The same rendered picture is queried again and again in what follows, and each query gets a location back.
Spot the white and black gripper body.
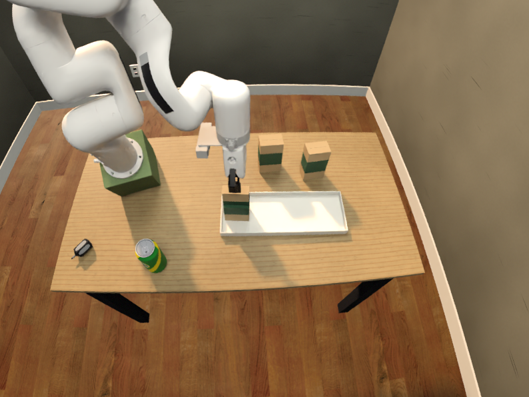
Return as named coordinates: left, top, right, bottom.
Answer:
left=222, top=138, right=250, bottom=179

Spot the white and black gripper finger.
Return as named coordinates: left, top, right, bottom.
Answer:
left=228, top=169, right=241, bottom=193

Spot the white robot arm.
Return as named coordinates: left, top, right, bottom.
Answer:
left=7, top=0, right=250, bottom=179

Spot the tan box with dark green band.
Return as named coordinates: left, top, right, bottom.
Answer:
left=222, top=185, right=250, bottom=221
left=299, top=141, right=331, bottom=181
left=258, top=134, right=284, bottom=173

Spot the green drink can with yellow stripe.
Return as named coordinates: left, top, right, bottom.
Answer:
left=135, top=238, right=167, bottom=273

